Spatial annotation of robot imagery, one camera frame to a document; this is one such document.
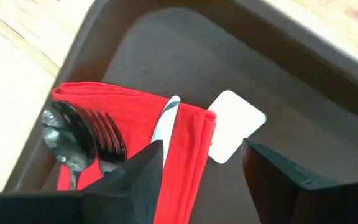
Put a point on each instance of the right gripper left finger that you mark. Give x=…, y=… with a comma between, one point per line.
x=104, y=205

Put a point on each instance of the dark brown serving tray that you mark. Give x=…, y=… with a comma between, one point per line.
x=197, y=56

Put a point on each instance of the red cloth napkin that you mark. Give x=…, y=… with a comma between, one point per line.
x=135, y=102

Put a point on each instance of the white square tag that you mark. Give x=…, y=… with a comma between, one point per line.
x=235, y=124

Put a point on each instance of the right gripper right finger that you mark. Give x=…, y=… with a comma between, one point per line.
x=306, y=205

